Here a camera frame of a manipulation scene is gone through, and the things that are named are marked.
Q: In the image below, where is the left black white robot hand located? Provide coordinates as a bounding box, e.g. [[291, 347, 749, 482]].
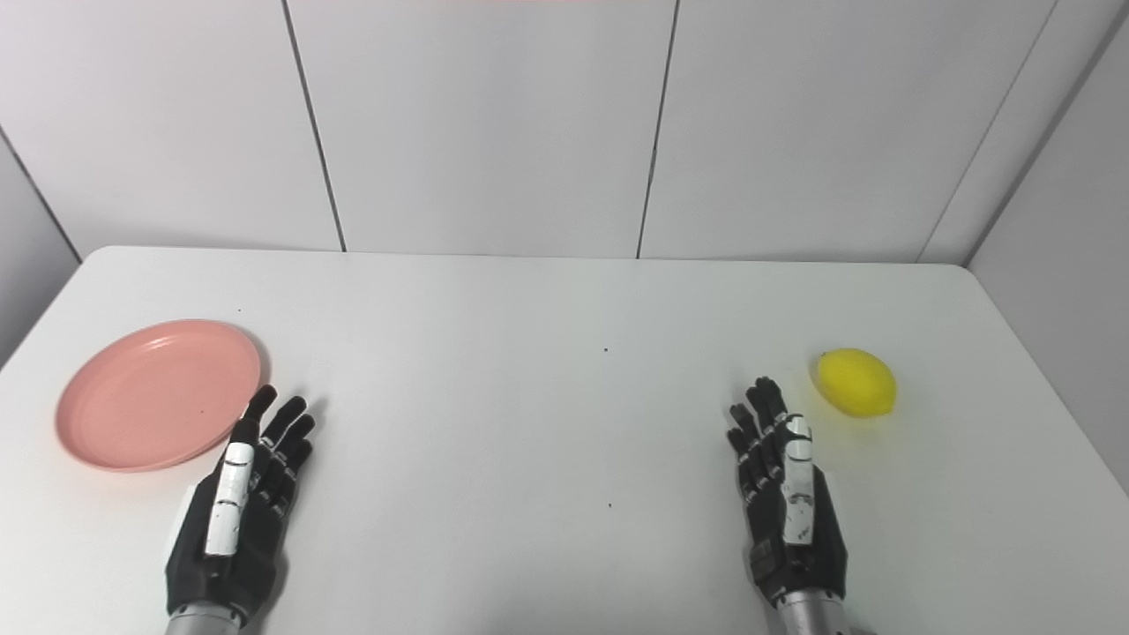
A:
[[165, 385, 317, 628]]

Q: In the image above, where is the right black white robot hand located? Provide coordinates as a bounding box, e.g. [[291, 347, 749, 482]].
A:
[[726, 377, 849, 610]]

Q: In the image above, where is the yellow lemon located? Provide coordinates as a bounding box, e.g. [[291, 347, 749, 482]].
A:
[[815, 347, 899, 419]]

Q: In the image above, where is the pink round plate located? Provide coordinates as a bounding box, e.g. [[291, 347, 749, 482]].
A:
[[55, 319, 264, 474]]

